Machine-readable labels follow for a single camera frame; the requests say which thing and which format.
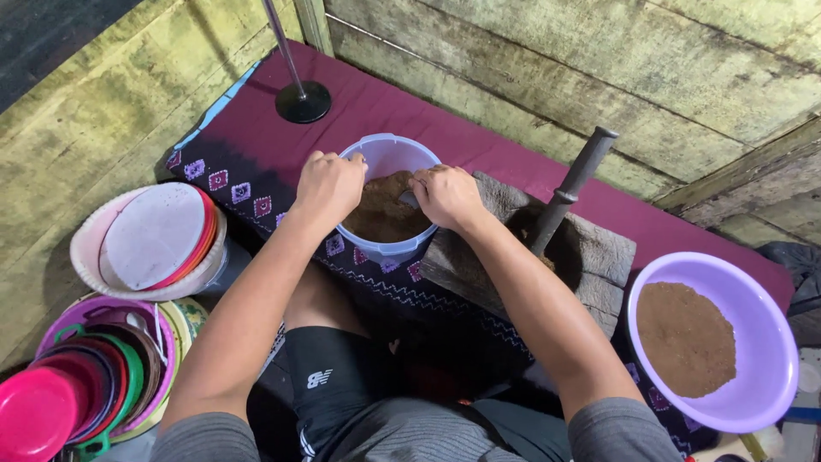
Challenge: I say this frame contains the person's right hand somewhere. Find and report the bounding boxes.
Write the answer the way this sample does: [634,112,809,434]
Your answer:
[408,164,488,233]

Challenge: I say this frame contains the person's left hand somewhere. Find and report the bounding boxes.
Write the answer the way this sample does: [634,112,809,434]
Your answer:
[294,151,369,225]

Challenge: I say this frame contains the clear plastic bucket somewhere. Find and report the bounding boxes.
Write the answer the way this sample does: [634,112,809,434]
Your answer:
[335,133,443,258]

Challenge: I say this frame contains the brown powder in bucket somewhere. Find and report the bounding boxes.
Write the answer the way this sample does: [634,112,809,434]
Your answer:
[343,169,433,243]

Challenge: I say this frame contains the maroon patterned cloth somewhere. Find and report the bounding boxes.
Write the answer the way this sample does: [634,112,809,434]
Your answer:
[165,40,796,458]

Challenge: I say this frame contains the black round stand with pole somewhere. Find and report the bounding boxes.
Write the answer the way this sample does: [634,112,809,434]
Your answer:
[262,0,332,124]

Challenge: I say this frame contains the wooden mortar block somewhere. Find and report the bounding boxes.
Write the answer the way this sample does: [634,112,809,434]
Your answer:
[419,171,638,340]

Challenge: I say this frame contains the person's black shorts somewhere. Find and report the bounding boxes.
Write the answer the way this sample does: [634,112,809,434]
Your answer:
[247,326,572,462]

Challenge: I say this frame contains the person's grey shirt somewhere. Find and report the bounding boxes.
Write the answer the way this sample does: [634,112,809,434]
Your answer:
[149,397,682,462]

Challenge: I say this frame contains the white plastic basket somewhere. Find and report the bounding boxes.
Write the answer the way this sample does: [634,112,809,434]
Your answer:
[70,185,228,302]

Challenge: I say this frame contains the brown powder in basin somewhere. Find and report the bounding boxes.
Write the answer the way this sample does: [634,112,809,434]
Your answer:
[636,281,738,399]

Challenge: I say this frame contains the stack of colourful plastic bowls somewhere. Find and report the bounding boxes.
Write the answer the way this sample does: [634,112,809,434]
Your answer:
[0,295,177,462]

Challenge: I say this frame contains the purple plastic basin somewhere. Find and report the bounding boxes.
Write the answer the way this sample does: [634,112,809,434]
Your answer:
[626,252,800,435]

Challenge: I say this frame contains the black plastic bag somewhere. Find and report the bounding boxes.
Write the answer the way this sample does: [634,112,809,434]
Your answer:
[757,240,821,315]

